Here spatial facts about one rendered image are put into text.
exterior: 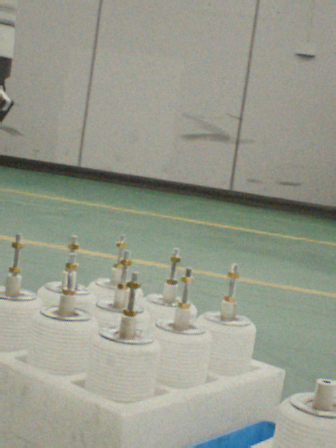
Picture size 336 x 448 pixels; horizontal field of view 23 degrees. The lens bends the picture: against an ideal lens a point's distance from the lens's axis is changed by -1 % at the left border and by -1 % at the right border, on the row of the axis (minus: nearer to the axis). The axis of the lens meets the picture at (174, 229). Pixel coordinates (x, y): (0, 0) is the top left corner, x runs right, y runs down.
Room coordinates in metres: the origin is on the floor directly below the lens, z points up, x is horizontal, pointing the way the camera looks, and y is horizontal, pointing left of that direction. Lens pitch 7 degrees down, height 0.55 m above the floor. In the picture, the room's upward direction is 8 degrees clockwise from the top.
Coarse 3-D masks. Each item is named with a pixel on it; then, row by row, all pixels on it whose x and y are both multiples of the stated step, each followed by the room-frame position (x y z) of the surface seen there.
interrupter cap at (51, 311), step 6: (48, 306) 1.20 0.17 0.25; (54, 306) 1.21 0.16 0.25; (42, 312) 1.16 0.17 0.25; (48, 312) 1.16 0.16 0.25; (54, 312) 1.18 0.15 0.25; (78, 312) 1.20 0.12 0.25; (84, 312) 1.20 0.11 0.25; (54, 318) 1.14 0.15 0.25; (60, 318) 1.14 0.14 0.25; (66, 318) 1.14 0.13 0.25; (72, 318) 1.15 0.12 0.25; (78, 318) 1.16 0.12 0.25; (84, 318) 1.16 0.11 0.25; (90, 318) 1.17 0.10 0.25
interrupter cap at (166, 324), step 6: (168, 318) 1.23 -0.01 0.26; (174, 318) 1.24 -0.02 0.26; (156, 324) 1.19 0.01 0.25; (162, 324) 1.19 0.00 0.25; (168, 324) 1.21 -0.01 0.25; (192, 324) 1.22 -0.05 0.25; (198, 324) 1.22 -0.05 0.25; (168, 330) 1.17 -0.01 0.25; (174, 330) 1.17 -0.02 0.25; (180, 330) 1.17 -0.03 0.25; (186, 330) 1.19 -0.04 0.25; (192, 330) 1.19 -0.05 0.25; (198, 330) 1.19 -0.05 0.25; (204, 330) 1.19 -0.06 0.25
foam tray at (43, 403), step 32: (0, 352) 1.18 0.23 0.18; (0, 384) 1.14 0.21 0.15; (32, 384) 1.10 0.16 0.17; (64, 384) 1.08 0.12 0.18; (160, 384) 1.14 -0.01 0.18; (224, 384) 1.19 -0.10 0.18; (256, 384) 1.24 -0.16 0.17; (0, 416) 1.14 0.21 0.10; (32, 416) 1.10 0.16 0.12; (64, 416) 1.06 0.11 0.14; (96, 416) 1.03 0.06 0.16; (128, 416) 1.01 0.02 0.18; (160, 416) 1.06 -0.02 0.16; (192, 416) 1.12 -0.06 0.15; (224, 416) 1.18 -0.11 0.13; (256, 416) 1.25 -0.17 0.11
